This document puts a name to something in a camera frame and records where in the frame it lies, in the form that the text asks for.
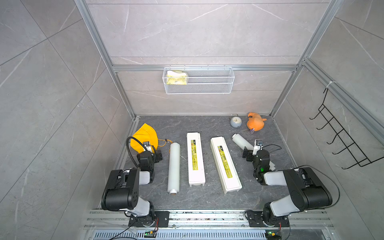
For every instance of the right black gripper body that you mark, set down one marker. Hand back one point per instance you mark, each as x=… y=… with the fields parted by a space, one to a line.
x=250 y=157

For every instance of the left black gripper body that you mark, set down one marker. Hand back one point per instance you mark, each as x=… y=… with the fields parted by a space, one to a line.
x=155 y=158

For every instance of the white wrap dispenser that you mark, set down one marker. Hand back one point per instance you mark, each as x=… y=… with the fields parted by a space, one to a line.
x=196 y=171
x=226 y=169

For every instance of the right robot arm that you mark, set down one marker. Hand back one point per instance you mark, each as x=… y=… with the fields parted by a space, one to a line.
x=306 y=190

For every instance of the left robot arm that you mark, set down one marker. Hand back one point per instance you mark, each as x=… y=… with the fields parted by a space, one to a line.
x=122 y=188

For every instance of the yellow cap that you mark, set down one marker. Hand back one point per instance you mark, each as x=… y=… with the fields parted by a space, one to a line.
x=145 y=134

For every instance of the orange plush toy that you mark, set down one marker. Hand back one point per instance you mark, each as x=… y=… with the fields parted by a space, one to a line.
x=255 y=122

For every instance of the small grey alarm clock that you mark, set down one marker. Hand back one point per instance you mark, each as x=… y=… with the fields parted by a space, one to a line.
x=235 y=121

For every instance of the yellow wipes packet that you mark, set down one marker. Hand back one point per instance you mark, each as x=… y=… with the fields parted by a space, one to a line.
x=176 y=77

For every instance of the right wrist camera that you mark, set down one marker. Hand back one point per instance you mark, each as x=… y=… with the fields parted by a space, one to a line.
x=258 y=145

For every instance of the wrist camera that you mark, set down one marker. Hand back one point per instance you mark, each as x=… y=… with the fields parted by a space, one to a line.
x=148 y=146
x=258 y=145

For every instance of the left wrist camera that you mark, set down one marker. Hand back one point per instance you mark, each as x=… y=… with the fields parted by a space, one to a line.
x=148 y=146

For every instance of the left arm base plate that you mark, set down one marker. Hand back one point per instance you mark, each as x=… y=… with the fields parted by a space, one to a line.
x=156 y=218

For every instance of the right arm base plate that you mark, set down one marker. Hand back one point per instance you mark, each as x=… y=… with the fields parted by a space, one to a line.
x=261 y=219

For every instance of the white wire mesh basket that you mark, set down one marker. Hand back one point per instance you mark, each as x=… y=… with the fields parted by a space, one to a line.
x=202 y=80

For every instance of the black wire hook rack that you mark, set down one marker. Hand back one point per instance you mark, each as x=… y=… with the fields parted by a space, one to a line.
x=349 y=145

